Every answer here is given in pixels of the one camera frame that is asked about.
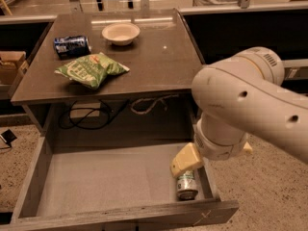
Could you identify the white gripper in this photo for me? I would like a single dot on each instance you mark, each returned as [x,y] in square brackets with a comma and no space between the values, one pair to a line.
[220,148]

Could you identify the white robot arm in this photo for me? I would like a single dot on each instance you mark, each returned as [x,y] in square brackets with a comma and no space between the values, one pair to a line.
[239,96]

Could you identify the open grey wooden drawer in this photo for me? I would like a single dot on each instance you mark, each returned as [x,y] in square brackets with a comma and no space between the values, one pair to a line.
[114,179]

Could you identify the blue pepsi can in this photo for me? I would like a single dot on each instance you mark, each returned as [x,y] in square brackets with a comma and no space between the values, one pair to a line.
[72,46]

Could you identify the green chip bag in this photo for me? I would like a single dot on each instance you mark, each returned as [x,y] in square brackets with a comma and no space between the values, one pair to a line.
[91,70]

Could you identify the white paper bowl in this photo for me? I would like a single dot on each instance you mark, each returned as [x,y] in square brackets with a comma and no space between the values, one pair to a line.
[121,34]

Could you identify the small black floor device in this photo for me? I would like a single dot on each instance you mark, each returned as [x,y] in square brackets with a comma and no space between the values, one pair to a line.
[8,137]

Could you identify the cardboard box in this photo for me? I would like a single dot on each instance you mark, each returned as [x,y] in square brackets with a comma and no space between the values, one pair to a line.
[12,64]

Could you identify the metal railing frame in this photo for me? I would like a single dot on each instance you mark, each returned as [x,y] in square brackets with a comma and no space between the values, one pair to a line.
[222,31]

